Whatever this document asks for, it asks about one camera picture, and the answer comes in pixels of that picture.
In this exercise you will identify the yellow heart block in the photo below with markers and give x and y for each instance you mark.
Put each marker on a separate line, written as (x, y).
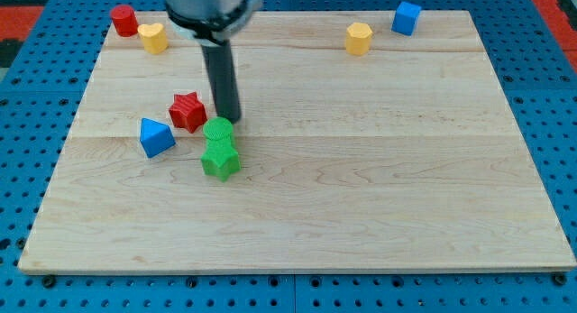
(153, 37)

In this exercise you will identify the green cylinder block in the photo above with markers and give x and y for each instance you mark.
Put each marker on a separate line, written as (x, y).
(219, 130)

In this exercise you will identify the blue cube block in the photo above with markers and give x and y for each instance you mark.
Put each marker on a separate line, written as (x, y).
(405, 18)

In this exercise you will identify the yellow hexagon block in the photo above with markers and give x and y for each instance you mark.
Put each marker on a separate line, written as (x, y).
(358, 39)

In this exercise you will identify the wooden board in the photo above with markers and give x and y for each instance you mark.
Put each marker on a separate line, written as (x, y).
(406, 159)

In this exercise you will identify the red star block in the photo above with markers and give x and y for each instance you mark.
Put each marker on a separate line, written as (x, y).
(187, 112)

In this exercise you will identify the green star block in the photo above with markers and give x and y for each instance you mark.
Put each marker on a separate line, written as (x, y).
(220, 161)

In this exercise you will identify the blue triangle block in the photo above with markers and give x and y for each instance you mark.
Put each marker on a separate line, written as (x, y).
(155, 137)

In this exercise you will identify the red cylinder block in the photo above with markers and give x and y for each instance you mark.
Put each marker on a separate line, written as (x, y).
(124, 20)

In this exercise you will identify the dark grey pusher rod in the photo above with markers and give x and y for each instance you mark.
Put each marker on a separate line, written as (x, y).
(219, 64)

